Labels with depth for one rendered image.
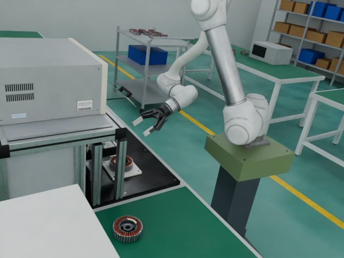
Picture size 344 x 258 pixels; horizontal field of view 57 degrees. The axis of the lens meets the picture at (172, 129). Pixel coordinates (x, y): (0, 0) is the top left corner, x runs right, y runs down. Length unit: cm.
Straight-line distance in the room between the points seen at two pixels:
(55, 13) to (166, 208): 572
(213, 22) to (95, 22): 562
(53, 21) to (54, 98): 560
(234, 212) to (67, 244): 153
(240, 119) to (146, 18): 613
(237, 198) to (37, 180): 119
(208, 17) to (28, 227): 115
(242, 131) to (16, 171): 95
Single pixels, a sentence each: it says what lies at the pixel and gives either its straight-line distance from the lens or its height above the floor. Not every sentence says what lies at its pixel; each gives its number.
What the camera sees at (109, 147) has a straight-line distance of 144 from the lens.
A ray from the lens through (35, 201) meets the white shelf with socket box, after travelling 70.
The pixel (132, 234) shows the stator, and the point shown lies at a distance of 122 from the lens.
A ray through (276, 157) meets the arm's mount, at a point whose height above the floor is 86.
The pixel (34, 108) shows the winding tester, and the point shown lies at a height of 117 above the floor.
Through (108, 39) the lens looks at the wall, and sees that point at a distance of 718.
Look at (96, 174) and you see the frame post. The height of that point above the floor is 92.
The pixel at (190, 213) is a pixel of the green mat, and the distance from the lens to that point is 139.
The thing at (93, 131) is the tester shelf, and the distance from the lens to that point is 114.
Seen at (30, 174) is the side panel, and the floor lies 98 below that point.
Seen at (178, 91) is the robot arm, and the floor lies 105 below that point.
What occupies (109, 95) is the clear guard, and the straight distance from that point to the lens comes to 161.
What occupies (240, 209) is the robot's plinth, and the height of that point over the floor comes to 42.
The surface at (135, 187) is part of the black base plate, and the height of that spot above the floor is 77.
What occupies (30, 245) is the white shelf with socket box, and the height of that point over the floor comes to 120.
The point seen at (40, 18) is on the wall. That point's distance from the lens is 671.
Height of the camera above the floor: 164
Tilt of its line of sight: 26 degrees down
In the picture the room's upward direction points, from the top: 8 degrees clockwise
